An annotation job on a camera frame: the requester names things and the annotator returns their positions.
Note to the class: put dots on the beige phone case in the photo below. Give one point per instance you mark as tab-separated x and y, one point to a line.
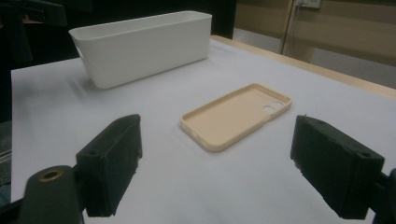
230	121

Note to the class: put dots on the white table sheet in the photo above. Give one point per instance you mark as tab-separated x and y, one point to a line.
186	186

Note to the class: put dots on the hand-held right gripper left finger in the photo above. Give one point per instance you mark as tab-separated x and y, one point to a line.
109	168

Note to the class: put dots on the white plastic bin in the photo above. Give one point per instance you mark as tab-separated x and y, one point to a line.
140	53

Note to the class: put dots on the white wall power socket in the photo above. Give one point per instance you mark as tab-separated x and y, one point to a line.
309	3

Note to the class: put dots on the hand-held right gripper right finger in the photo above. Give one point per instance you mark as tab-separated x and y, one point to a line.
336	168

